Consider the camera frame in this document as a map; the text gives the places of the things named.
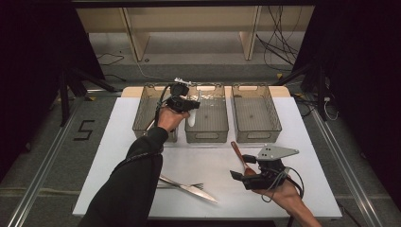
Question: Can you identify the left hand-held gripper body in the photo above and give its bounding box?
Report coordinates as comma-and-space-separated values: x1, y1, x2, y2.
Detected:
165, 77, 192, 113

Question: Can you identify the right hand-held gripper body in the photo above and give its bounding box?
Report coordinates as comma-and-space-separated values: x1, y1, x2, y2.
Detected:
241, 145, 300, 191

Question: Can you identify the red-brown wooden spoon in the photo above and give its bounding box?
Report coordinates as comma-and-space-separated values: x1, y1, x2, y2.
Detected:
230, 141, 257, 177

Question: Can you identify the white ceramic spoon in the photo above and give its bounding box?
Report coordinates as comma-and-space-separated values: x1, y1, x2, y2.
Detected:
187, 90, 202, 129

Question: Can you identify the transparent grey plastic bin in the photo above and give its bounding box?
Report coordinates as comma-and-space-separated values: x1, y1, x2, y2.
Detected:
184, 81, 230, 144
231, 82, 283, 144
131, 82, 182, 144

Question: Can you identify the steel fork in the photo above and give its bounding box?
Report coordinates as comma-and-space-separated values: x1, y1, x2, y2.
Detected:
156, 182, 205, 191

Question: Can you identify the steel table knife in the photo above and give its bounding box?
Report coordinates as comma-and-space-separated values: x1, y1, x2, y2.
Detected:
159, 175, 218, 203

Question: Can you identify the person's left hand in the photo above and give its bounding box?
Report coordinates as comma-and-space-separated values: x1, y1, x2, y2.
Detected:
156, 106, 190, 132

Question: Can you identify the person's right hand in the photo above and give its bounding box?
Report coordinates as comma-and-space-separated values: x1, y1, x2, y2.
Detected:
252, 179, 302, 207

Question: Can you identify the white table cover sheet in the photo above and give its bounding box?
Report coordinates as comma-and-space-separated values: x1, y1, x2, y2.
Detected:
72, 96, 343, 220

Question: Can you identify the black metal stand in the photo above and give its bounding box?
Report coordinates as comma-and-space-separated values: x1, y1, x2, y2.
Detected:
273, 60, 329, 123
58, 67, 118, 128

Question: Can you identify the black curtain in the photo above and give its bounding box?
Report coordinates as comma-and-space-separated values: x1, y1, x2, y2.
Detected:
292, 0, 401, 203
0, 0, 106, 184

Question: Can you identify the left hand-held gripper cable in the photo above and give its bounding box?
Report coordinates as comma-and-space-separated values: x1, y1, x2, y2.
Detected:
153, 83, 174, 128

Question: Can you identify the hand-held gripper cable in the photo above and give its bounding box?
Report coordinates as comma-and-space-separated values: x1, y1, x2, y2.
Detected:
260, 166, 305, 203
153, 83, 174, 128

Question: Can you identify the right hand-held gripper cable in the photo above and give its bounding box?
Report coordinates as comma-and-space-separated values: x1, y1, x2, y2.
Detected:
260, 166, 305, 203

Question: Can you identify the white floor cable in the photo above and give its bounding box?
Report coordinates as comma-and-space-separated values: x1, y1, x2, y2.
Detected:
134, 60, 168, 82

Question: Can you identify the short aluminium rail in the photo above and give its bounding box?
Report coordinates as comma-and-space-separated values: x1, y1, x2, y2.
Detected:
86, 89, 124, 97

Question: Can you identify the aluminium floor rail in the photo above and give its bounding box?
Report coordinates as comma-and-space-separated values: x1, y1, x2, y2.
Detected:
6, 94, 90, 227
310, 107, 384, 227

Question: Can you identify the black floor cable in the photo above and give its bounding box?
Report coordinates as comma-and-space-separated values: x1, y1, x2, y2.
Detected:
94, 51, 126, 67

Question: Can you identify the light wooden desk frame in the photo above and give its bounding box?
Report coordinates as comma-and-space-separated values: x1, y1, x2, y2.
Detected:
75, 6, 316, 62

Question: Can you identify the bundle of black cables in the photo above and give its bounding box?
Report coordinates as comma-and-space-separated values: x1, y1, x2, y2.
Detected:
254, 5, 305, 73

